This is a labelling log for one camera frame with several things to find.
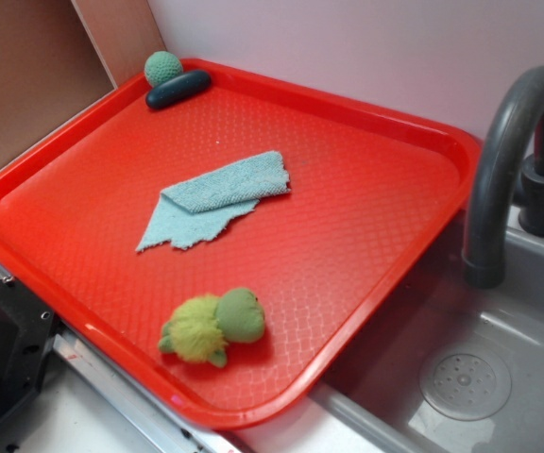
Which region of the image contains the green knitted ball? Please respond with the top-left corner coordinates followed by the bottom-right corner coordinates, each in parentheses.
top-left (144, 51), bottom-right (184, 88)

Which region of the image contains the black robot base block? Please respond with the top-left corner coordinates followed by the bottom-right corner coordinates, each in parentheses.
top-left (0, 277), bottom-right (59, 425)

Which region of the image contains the grey plastic faucet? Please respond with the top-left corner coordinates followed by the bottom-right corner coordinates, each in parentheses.
top-left (462, 66), bottom-right (544, 289)

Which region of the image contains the light blue cloth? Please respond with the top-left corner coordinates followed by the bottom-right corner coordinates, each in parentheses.
top-left (136, 151), bottom-right (290, 253)

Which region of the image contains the brown cardboard panel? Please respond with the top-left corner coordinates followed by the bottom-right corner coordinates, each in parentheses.
top-left (0, 1), bottom-right (165, 169)

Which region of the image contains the dark oval stone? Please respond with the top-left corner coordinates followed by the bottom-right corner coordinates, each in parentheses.
top-left (145, 69), bottom-right (212, 109)

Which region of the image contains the green plush turtle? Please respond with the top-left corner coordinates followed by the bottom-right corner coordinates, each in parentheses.
top-left (158, 288), bottom-right (265, 368)

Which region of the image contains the grey toy sink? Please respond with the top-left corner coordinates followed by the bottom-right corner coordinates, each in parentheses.
top-left (310, 207), bottom-right (544, 453)

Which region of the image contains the red plastic tray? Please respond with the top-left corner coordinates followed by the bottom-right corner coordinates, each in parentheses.
top-left (0, 59), bottom-right (480, 429)

